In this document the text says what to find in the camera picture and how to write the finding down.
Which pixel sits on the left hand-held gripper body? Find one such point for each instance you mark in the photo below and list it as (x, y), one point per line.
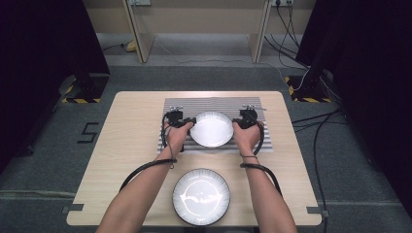
(175, 117)

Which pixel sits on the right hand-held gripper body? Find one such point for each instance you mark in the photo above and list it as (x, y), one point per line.
(248, 118)

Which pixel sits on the white ridged plate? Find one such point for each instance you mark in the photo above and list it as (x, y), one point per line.
(211, 129)

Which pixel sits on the black-rimmed white plate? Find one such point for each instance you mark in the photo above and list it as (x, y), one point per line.
(200, 197)

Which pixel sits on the person's right hand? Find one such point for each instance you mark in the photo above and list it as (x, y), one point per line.
(247, 139)

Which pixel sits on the person's left hand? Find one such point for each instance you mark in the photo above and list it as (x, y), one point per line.
(177, 139)

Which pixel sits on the grey striped placemat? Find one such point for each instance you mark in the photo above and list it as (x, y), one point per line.
(210, 103)

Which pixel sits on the thin black wristband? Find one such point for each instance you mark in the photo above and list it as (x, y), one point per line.
(249, 157)

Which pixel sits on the hazard-striped stand base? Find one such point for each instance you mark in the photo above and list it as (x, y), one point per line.
(87, 90)
(307, 92)

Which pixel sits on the light wooden desk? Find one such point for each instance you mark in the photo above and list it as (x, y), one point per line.
(142, 42)

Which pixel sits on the yellow floor object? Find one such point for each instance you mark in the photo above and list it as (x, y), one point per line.
(131, 47)

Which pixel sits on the grey tape strip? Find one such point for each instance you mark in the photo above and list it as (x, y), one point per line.
(73, 207)
(317, 210)

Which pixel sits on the white power strip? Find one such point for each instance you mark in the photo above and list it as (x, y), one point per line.
(140, 2)

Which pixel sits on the black curtain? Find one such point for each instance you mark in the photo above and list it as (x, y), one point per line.
(39, 64)
(369, 81)

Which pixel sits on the white wall socket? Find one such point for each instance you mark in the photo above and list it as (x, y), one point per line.
(282, 2)

